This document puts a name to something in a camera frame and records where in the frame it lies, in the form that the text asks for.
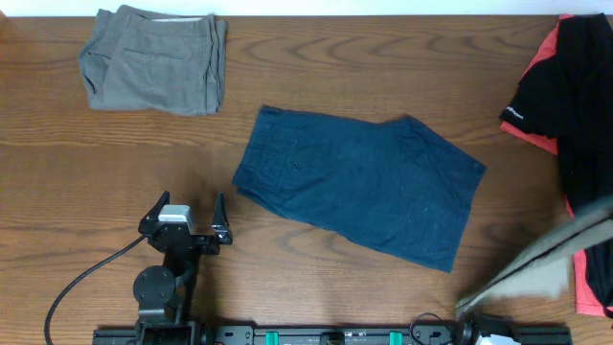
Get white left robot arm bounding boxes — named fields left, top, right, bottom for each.
left=131, top=191, right=233, bottom=345

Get red garment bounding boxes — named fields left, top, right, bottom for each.
left=500, top=12, right=613, bottom=317

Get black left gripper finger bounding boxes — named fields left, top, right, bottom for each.
left=140, top=191, right=170, bottom=224
left=212, top=193, right=231, bottom=235

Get navy blue shorts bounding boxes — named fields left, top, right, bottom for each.
left=233, top=106, right=486, bottom=272

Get folded grey shorts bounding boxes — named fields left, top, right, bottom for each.
left=79, top=5, right=228, bottom=116

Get khaki beige shorts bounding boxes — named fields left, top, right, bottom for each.
left=455, top=197, right=612, bottom=317

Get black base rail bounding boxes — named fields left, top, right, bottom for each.
left=92, top=324, right=573, bottom=345

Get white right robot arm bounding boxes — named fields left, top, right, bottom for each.
left=461, top=313, right=520, bottom=345

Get black t-shirt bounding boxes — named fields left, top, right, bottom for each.
left=499, top=13, right=612, bottom=217

